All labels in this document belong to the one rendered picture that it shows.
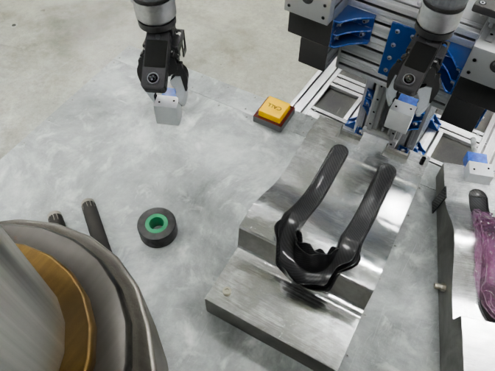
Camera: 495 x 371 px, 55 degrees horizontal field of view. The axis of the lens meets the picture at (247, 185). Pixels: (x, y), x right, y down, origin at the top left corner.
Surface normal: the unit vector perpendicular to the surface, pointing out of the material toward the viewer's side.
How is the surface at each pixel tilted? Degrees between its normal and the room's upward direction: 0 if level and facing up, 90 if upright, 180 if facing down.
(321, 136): 0
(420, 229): 0
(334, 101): 0
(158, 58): 28
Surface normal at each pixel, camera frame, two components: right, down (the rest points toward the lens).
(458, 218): 0.11, -0.89
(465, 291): -0.04, -0.44
